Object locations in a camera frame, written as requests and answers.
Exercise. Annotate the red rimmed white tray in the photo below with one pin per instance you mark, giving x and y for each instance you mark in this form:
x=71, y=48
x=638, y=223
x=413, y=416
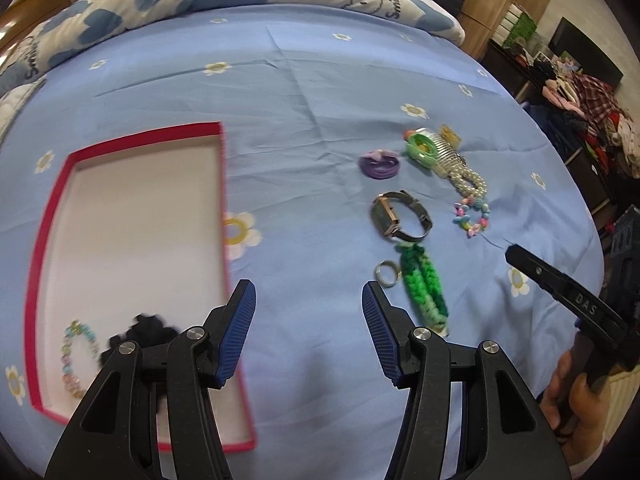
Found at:
x=132, y=225

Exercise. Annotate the green white boxes stack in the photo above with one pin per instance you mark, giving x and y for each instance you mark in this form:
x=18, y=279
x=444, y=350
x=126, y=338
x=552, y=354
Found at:
x=515, y=24

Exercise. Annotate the brown strap wrist watch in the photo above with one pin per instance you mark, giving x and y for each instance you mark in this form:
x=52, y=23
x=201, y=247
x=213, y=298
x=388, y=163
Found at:
x=388, y=222

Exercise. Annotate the white striped pillow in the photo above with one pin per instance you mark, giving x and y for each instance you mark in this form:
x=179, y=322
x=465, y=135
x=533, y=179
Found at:
x=13, y=102

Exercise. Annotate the pile of clothes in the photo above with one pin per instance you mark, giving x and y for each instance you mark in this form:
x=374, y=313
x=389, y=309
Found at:
x=585, y=107

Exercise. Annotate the yellow hair claw clip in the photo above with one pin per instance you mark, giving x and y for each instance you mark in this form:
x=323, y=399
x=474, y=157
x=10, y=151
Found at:
x=450, y=136

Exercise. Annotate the right hand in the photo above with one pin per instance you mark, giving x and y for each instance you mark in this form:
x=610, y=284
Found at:
x=591, y=410

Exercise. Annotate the black scrunchie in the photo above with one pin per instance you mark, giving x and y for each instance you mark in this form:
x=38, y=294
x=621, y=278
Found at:
x=153, y=337

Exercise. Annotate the wooden headboard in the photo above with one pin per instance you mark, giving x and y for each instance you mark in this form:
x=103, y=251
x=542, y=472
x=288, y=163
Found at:
x=22, y=16

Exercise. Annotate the black television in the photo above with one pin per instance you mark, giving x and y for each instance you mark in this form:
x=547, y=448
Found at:
x=569, y=39

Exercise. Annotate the blue floral bed sheet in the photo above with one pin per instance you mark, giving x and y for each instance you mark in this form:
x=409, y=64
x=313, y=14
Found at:
x=320, y=109

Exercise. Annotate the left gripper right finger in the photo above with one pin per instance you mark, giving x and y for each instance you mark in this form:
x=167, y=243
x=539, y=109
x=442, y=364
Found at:
x=503, y=434

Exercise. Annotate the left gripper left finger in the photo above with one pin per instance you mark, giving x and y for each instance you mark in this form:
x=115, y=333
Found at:
x=112, y=434

